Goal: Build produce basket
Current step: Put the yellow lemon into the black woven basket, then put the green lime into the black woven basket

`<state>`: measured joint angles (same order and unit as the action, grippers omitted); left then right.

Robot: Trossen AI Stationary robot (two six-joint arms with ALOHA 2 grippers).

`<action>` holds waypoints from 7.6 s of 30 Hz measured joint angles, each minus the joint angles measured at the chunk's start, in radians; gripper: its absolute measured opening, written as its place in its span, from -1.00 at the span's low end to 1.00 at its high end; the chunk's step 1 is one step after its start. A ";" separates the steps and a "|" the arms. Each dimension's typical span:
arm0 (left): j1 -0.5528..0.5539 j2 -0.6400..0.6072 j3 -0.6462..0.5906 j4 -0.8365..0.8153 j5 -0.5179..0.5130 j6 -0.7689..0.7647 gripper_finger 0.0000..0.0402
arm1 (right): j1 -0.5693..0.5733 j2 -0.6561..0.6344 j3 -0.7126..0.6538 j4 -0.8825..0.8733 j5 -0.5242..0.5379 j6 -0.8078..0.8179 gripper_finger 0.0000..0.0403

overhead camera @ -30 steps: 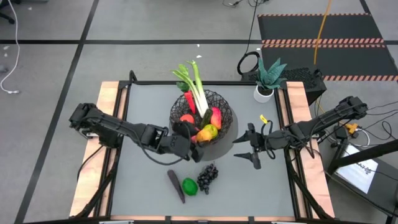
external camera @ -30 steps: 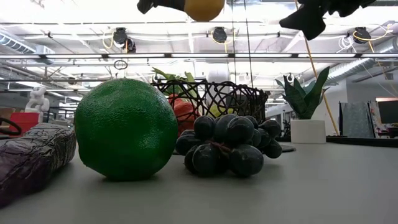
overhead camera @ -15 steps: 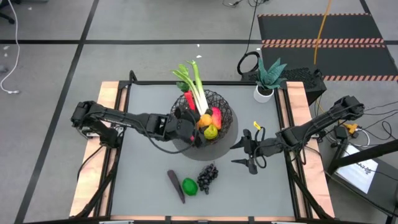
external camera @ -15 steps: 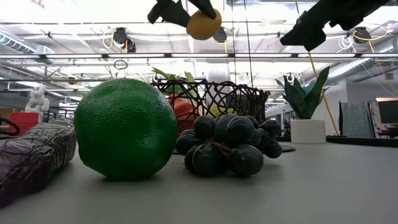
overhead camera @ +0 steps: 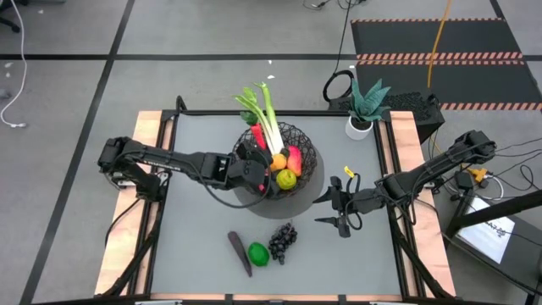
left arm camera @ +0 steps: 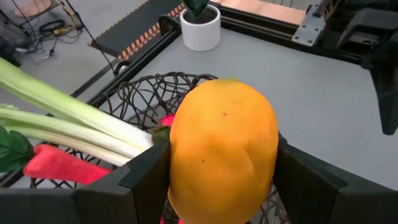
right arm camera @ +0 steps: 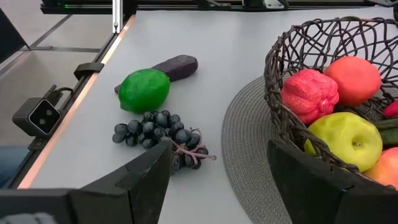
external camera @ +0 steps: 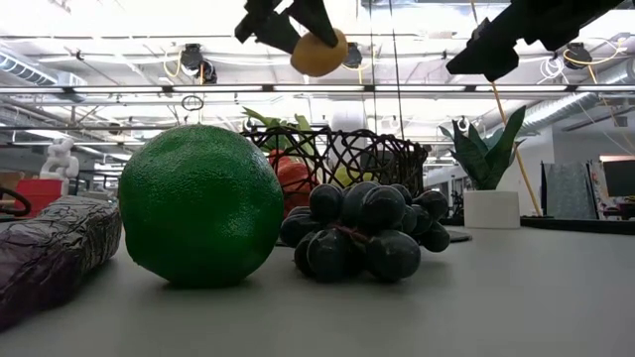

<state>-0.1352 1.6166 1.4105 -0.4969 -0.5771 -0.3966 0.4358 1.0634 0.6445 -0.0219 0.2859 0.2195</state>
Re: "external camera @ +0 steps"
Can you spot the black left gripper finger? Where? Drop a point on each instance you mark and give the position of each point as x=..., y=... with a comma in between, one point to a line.
x=315, y=22
x=268, y=27

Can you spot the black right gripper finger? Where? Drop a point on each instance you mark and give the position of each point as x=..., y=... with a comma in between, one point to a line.
x=488, y=52

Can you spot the small orange yellow fruit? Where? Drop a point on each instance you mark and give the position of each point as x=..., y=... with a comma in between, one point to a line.
x=317, y=62

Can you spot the yellow green apple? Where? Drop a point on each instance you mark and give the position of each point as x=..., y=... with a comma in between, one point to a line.
x=347, y=177

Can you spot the dark grape bunch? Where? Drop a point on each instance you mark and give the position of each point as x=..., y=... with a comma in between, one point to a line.
x=382, y=208

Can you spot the green lime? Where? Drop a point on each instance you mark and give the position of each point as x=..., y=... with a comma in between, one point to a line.
x=198, y=208

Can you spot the dark purple eggplant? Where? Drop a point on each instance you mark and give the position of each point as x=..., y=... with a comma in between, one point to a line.
x=49, y=253

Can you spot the snake plant in white pot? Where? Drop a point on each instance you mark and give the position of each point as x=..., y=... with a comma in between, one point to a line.
x=491, y=208

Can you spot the patterned grey panel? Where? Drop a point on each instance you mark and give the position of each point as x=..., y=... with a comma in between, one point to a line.
x=568, y=191

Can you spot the dark monitor screen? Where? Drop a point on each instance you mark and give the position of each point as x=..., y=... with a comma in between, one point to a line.
x=620, y=178

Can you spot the round dark grey mat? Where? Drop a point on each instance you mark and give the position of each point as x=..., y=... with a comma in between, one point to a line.
x=461, y=237

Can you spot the red box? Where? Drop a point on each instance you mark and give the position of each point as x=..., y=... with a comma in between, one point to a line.
x=42, y=193

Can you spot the black table frame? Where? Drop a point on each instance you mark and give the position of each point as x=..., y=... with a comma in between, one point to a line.
x=575, y=225

